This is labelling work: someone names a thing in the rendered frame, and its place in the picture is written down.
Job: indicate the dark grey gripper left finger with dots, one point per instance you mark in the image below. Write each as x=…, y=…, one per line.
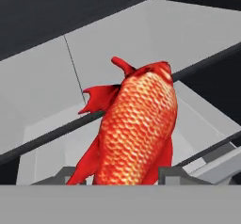
x=59, y=177

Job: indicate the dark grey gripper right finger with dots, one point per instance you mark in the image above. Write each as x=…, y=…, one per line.
x=177, y=176

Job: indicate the red orange fish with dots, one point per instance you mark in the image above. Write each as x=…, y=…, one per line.
x=138, y=124

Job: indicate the dark fridge shelf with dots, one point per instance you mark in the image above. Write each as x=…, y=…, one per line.
x=56, y=133
x=213, y=147

